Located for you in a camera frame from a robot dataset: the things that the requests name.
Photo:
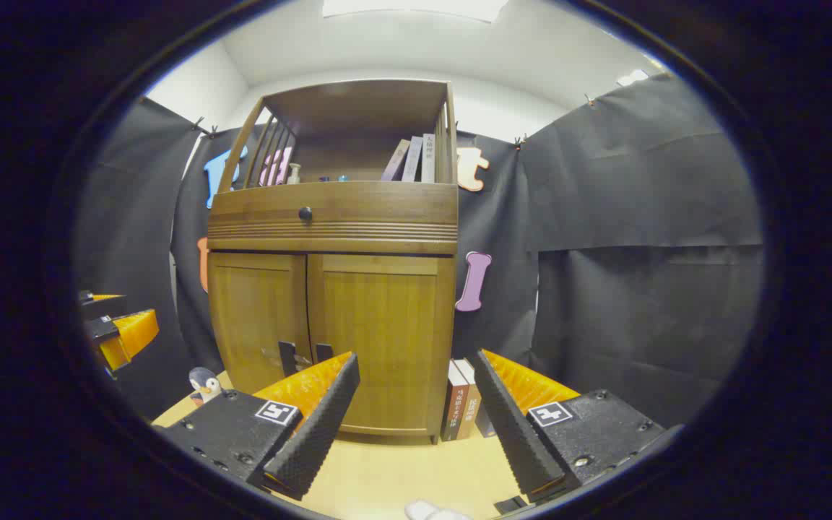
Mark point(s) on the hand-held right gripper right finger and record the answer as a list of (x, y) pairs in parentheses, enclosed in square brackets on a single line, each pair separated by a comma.
[(513, 433)]

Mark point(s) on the large ceiling light panel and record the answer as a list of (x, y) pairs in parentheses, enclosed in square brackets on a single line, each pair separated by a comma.
[(416, 7)]

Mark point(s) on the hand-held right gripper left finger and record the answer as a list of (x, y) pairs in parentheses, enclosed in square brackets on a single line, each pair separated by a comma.
[(315, 433)]

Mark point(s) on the grey book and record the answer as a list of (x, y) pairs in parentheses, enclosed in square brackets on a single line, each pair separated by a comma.
[(413, 160)]

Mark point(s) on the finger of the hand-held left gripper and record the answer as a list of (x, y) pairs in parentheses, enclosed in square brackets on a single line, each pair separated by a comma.
[(102, 305), (123, 338)]

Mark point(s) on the small white pump bottle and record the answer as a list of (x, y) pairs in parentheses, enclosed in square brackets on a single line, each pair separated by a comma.
[(293, 175)]

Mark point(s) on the black backdrop cloth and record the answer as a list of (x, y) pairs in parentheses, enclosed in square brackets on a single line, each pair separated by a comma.
[(640, 289)]

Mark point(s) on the wooden shoe cabinet door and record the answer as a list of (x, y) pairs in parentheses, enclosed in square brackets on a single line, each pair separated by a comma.
[(257, 318), (387, 325)]

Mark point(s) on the white book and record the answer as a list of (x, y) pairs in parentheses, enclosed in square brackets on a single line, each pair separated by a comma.
[(428, 159)]

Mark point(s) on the small ceiling light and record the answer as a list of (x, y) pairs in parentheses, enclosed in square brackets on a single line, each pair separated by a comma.
[(633, 77)]

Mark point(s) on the wooden drawer with black knob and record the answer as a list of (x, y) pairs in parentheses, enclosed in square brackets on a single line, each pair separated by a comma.
[(373, 213)]

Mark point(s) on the tan book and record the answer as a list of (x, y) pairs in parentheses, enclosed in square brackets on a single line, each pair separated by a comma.
[(470, 401)]

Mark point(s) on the wooden double-door shoe cabinet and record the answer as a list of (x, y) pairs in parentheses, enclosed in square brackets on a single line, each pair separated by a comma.
[(358, 108)]

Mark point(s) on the penguin plush toy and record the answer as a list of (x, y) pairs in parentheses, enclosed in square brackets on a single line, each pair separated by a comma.
[(205, 386)]

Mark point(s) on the white soft object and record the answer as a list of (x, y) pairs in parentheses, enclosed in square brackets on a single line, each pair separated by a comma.
[(430, 511)]

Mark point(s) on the blue book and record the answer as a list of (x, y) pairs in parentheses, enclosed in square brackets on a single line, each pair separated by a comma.
[(484, 422)]

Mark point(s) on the red-brown book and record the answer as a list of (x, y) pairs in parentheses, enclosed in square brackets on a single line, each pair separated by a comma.
[(453, 404)]

